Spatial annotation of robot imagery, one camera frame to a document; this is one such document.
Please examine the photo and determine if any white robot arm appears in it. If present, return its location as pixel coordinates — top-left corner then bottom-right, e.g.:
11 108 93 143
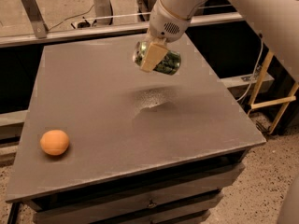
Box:
141 0 299 82

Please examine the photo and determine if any left metal rail bracket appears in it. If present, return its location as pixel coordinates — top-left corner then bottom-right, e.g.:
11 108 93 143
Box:
21 0 49 39

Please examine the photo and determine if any grey drawer cabinet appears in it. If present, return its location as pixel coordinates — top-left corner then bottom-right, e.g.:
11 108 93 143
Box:
7 35 264 224

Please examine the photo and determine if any horizontal metal rail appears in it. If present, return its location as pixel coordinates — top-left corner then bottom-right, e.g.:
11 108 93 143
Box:
0 12 244 48

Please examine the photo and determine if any green soda can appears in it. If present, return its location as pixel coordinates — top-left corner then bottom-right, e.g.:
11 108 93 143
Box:
133 41 181 76

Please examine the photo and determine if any white cable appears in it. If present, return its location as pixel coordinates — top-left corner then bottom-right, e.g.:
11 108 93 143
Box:
236 37 265 104

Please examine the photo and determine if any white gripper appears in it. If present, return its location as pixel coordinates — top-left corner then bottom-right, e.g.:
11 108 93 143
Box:
140 0 191 72

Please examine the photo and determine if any orange fruit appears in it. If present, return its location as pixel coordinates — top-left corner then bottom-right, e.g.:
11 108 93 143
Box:
40 130 70 156

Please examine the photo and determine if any yellow wooden frame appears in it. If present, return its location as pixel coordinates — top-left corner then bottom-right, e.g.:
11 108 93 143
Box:
247 50 299 134

